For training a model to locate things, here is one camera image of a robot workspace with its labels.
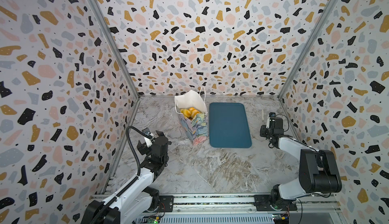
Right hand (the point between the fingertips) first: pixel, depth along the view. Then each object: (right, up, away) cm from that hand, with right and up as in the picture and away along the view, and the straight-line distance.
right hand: (265, 124), depth 94 cm
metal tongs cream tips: (0, +5, +3) cm, 6 cm away
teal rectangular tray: (-21, -2, +9) cm, 23 cm away
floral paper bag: (-42, -1, -9) cm, 43 cm away
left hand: (-67, -4, -14) cm, 69 cm away
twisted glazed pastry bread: (-48, +7, -9) cm, 50 cm away
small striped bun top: (-44, +8, -4) cm, 45 cm away
